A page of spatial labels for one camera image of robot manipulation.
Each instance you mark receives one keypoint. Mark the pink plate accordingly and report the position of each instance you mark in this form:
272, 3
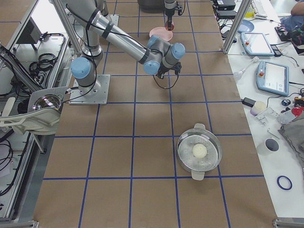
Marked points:
161, 32

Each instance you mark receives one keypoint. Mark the aluminium frame post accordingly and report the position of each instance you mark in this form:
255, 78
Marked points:
235, 25

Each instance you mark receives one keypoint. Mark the blue teach pendant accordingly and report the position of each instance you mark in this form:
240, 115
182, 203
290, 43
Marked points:
256, 44
273, 78

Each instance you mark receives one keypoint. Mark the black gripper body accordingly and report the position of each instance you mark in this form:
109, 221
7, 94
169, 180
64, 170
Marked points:
164, 69
169, 12

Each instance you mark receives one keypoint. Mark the blue plate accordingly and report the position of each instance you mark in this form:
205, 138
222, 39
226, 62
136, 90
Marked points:
246, 26

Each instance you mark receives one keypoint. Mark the steel mixing bowl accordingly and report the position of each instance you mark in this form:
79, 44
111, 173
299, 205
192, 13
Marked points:
49, 100

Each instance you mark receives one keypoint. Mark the white steamed bun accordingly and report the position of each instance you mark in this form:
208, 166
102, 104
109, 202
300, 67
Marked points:
199, 150

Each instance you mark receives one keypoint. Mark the lower blue teach pendant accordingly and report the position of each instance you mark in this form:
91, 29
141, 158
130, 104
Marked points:
273, 78

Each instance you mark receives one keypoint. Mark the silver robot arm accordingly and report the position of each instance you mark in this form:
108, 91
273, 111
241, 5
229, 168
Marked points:
157, 58
171, 6

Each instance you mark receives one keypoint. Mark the grey cloth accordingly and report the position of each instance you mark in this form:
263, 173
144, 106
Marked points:
293, 133

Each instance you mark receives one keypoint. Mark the white paper cup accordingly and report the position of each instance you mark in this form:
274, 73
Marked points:
268, 146

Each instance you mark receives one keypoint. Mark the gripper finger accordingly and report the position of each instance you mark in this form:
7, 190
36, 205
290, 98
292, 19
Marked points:
169, 23

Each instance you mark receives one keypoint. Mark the black power adapter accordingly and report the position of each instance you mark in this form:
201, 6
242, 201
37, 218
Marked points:
248, 102

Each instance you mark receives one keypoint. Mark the steel steamer pot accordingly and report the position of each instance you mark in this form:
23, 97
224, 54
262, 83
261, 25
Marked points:
197, 167

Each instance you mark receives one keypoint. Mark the red apple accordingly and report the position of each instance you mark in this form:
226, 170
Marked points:
172, 26

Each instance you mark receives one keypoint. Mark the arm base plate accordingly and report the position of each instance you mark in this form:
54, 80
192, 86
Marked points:
97, 95
112, 21

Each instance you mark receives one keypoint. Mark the upper blue teach pendant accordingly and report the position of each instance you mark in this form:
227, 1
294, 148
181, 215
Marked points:
256, 44

